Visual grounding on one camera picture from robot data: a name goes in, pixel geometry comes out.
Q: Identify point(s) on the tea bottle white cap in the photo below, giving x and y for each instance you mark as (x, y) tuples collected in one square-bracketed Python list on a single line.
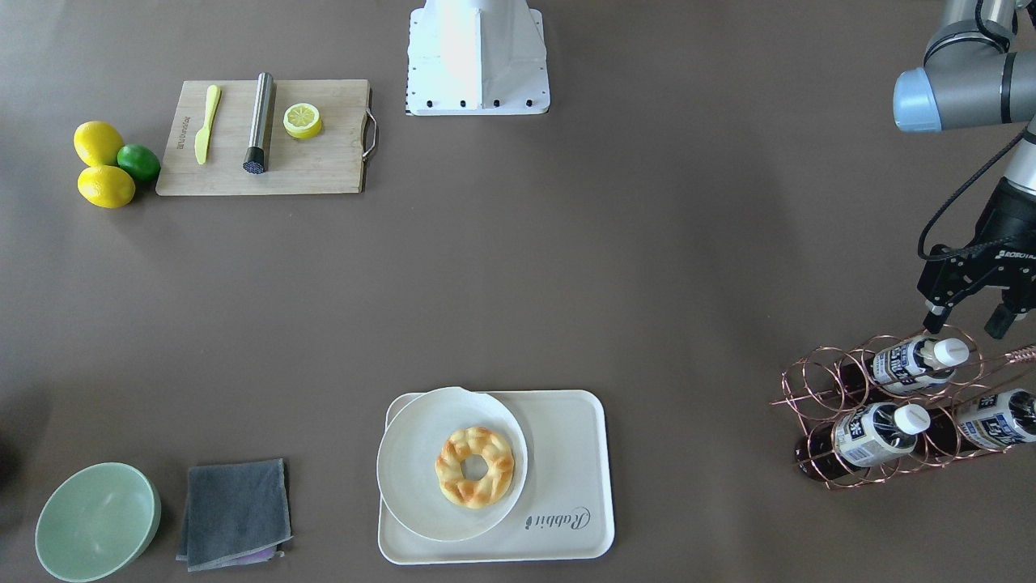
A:
[(910, 367)]

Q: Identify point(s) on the yellow plastic knife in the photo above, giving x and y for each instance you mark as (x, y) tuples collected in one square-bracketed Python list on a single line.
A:
[(201, 144)]

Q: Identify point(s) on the lemon half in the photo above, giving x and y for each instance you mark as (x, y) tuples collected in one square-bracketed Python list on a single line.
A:
[(302, 121)]

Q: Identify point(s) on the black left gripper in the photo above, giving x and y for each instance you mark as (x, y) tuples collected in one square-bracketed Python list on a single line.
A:
[(1014, 217)]

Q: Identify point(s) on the green lime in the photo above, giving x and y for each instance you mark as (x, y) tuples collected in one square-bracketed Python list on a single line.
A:
[(138, 161)]

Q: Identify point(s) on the green bowl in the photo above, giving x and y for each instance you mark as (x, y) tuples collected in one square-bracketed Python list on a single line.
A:
[(96, 522)]

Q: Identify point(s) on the white plate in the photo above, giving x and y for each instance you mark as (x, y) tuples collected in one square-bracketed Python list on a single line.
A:
[(452, 464)]

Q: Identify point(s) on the copper wire bottle rack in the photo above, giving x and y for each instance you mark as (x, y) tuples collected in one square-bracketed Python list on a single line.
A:
[(898, 405)]

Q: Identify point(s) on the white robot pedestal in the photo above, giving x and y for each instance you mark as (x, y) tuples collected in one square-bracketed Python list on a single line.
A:
[(477, 58)]

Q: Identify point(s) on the yellow lemon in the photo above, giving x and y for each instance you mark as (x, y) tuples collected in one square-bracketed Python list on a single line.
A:
[(106, 186), (97, 143)]

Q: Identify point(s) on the steel muddler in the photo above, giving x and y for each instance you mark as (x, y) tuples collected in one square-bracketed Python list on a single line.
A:
[(255, 156)]

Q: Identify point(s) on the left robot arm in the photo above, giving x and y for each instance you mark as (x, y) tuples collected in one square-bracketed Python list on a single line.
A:
[(971, 76)]

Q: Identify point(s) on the grey folded cloth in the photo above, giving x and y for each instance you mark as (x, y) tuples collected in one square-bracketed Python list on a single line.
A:
[(235, 514)]

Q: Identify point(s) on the wooden cutting board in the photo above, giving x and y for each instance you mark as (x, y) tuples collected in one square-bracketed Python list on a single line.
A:
[(331, 163)]

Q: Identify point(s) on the cream serving tray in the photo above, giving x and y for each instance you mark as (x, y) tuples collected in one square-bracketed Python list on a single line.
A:
[(564, 511)]

